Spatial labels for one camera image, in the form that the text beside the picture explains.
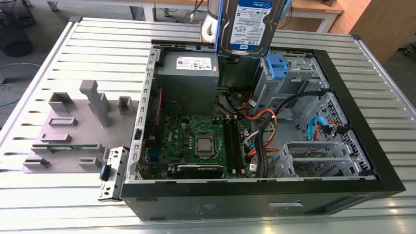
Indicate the hard disk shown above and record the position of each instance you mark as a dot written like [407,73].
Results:
[250,26]

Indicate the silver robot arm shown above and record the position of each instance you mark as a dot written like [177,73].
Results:
[209,29]

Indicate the metal disk bay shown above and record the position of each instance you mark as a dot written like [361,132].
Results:
[325,159]

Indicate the green motherboard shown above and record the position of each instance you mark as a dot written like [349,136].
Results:
[175,126]

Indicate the grey power supply unit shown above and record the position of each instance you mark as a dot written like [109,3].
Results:
[189,92]

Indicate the silver CPU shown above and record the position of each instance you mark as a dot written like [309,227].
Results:
[203,145]

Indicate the black RAM slot bank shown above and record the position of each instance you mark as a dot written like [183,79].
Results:
[234,146]

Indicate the CPU socket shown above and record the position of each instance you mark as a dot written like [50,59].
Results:
[206,156]

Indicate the black graphics card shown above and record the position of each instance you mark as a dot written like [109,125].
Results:
[202,170]

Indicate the metal optical drive cage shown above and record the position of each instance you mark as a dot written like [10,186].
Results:
[286,85]

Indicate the blue plastic drive latch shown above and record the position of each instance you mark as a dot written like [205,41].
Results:
[277,67]

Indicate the black open PC case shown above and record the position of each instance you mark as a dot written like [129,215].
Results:
[227,202]

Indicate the grey parts rack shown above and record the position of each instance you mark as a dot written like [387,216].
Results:
[82,131]

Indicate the green RAM stick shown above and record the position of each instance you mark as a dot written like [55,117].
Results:
[65,147]

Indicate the wooden desk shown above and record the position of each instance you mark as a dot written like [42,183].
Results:
[325,9]

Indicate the wooden cabinet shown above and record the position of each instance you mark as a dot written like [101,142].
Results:
[383,24]

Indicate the black round bin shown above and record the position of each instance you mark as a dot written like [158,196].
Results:
[17,44]

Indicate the metal slot retainer bracket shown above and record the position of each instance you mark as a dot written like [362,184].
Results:
[115,156]

